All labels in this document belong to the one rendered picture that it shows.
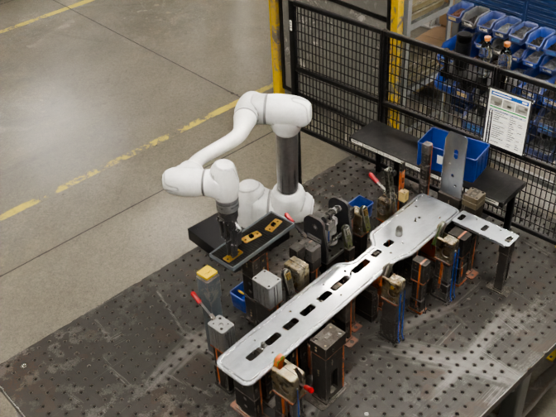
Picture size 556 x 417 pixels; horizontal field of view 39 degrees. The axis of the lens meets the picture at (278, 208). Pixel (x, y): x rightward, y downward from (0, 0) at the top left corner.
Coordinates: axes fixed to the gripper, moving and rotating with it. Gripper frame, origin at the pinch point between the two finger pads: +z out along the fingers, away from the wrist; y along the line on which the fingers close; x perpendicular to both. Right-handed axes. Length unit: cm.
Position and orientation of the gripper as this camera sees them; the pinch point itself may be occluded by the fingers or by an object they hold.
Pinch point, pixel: (232, 248)
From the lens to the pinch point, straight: 313.9
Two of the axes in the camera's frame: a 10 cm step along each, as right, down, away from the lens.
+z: 0.5, 7.9, 6.1
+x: 6.9, -4.7, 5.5
